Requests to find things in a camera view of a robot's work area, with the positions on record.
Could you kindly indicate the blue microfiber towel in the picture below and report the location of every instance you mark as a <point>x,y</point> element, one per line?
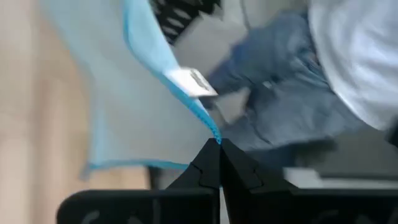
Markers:
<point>124,93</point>

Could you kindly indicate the black perforated computer case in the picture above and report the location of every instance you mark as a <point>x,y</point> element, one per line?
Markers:
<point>180,15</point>

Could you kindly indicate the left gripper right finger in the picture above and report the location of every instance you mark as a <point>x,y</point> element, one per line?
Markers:
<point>242,168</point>

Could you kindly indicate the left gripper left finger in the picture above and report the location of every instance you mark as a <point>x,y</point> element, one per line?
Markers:
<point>202,168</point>

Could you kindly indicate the person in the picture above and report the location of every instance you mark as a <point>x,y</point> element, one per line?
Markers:
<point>311,93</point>

